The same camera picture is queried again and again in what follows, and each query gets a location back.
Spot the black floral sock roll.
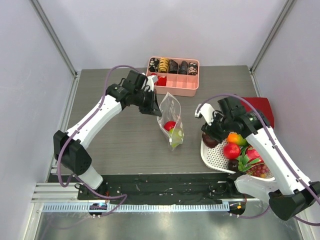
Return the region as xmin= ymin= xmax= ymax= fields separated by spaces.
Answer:
xmin=148 ymin=57 xmax=160 ymax=73

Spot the white slotted cable duct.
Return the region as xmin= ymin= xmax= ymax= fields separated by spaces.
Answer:
xmin=42 ymin=202 xmax=230 ymax=213

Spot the red apple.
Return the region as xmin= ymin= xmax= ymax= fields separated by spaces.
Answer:
xmin=223 ymin=143 xmax=241 ymax=160

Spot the black dotted sock roll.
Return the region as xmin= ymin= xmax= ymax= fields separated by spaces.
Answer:
xmin=178 ymin=60 xmax=189 ymax=75

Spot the black pink floral roll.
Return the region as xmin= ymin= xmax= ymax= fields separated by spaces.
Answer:
xmin=188 ymin=62 xmax=198 ymax=76

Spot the dark brown sock roll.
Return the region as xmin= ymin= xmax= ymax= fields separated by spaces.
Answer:
xmin=168 ymin=59 xmax=179 ymax=74

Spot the clear polka dot zip bag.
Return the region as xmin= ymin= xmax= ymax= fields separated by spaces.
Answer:
xmin=157 ymin=92 xmax=185 ymax=151

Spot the yellow black patterned roll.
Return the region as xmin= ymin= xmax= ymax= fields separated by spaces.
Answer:
xmin=158 ymin=57 xmax=169 ymax=73

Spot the purple grape bunch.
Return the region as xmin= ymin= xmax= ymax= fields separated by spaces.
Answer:
xmin=246 ymin=164 xmax=269 ymax=179

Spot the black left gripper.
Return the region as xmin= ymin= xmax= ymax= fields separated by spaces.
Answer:
xmin=133 ymin=88 xmax=162 ymax=117

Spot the folded red cloth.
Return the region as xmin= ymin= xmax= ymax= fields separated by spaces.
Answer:
xmin=244 ymin=97 xmax=275 ymax=129

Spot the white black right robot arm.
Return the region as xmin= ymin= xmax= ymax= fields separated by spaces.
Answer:
xmin=194 ymin=93 xmax=320 ymax=221

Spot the white perforated fruit basket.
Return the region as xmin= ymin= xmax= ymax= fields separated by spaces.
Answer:
xmin=201 ymin=132 xmax=275 ymax=181

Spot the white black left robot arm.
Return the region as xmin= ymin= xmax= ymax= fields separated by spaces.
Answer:
xmin=53 ymin=70 xmax=162 ymax=200

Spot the orange green mango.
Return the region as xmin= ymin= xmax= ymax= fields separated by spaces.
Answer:
xmin=226 ymin=132 xmax=248 ymax=147

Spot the pink dragon fruit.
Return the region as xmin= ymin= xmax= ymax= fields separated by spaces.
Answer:
xmin=236 ymin=146 xmax=265 ymax=172

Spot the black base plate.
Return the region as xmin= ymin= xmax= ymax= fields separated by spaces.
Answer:
xmin=77 ymin=172 xmax=256 ymax=206

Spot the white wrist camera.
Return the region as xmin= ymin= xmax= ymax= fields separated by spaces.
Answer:
xmin=145 ymin=75 xmax=158 ymax=92
xmin=194 ymin=103 xmax=215 ymax=126

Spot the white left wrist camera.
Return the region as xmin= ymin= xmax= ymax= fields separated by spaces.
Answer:
xmin=145 ymin=75 xmax=158 ymax=92

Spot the dark purple plum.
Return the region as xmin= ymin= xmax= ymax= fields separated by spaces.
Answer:
xmin=201 ymin=132 xmax=219 ymax=148

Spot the pink divided organizer box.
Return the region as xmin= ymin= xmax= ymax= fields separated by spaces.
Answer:
xmin=146 ymin=56 xmax=200 ymax=97

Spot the green pear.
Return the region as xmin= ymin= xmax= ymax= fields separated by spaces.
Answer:
xmin=169 ymin=128 xmax=185 ymax=149

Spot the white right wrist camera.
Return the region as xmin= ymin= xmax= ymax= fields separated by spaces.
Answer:
xmin=194 ymin=103 xmax=215 ymax=126

